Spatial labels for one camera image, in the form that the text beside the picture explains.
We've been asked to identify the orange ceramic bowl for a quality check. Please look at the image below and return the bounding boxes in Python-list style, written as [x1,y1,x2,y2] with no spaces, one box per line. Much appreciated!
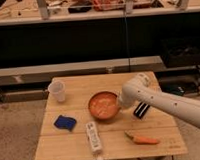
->
[88,91,120,120]

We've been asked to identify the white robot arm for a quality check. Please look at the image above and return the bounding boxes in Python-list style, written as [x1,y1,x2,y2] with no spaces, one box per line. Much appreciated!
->
[117,73,200,128]

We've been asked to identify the clear plastic cup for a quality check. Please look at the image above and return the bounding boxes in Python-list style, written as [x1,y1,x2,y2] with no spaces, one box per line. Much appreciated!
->
[48,81,65,102]

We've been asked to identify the wooden table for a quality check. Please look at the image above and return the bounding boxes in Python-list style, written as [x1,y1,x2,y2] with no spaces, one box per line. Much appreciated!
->
[35,73,187,160]

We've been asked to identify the black white striped box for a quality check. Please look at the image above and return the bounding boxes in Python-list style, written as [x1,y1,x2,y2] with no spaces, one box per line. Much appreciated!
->
[133,103,150,119]

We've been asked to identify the blue sponge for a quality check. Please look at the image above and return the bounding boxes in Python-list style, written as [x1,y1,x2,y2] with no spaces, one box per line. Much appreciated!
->
[54,115,76,131]

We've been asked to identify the white remote controller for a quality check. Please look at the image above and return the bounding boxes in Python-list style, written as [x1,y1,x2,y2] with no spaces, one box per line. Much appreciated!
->
[85,122,103,154]

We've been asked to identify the orange toy carrot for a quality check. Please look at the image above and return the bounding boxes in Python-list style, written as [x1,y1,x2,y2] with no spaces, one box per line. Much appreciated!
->
[125,132,159,145]

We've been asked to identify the red items on shelf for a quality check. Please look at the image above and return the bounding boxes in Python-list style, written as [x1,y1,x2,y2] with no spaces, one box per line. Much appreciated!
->
[91,0,125,12]

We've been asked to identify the grey metal bench rail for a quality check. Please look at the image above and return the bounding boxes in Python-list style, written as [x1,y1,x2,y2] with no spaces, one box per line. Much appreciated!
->
[0,56,165,86]

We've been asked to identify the hanging black cable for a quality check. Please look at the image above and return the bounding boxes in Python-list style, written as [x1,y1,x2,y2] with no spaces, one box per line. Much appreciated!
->
[122,8,132,73]

